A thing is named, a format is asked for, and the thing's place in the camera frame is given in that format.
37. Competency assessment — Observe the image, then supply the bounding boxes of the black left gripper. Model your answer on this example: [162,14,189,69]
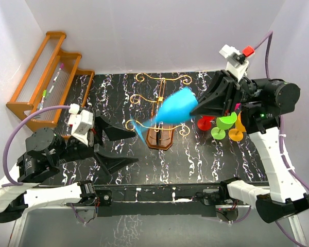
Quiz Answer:
[54,112,141,172]

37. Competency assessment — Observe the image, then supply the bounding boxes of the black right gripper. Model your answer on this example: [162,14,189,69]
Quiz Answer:
[188,69,271,117]

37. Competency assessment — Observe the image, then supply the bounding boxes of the magenta wine glass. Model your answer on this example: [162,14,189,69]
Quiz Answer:
[234,103,241,111]

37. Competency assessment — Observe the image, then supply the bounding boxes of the green wine glass cream base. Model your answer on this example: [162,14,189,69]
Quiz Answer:
[211,112,237,140]

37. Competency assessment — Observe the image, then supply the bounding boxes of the red wine glass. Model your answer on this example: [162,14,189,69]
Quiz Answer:
[197,116,215,131]

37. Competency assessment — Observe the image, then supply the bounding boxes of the blue wine glass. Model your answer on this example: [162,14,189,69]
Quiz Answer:
[131,87,198,144]

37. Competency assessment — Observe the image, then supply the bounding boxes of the orange wine glass yellow base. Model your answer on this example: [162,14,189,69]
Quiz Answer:
[228,113,246,142]

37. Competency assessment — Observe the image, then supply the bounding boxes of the gold wire wine glass rack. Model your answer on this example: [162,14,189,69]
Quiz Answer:
[125,73,198,150]

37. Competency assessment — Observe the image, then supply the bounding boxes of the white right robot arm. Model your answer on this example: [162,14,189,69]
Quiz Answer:
[190,70,309,223]

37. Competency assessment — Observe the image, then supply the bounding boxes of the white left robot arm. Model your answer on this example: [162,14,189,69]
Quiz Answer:
[0,114,138,223]

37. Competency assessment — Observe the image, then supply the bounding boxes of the wooden tiered shelf rack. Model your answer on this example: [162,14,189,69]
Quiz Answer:
[6,31,95,141]

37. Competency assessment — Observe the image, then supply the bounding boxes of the green capped marker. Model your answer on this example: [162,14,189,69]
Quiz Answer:
[39,90,47,110]

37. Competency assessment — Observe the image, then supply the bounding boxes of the purple capped marker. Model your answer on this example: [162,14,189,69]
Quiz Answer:
[53,63,64,83]

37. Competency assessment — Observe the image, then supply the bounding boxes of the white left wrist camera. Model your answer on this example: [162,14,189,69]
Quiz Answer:
[68,103,93,146]

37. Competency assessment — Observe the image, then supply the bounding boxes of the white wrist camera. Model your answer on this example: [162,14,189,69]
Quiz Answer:
[219,44,255,82]
[68,103,93,146]

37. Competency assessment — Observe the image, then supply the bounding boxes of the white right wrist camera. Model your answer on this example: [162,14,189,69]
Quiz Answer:
[219,44,255,82]

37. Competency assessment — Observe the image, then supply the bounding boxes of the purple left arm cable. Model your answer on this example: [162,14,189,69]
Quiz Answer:
[0,104,96,225]

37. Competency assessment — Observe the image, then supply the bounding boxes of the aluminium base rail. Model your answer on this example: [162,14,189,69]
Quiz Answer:
[9,190,307,246]

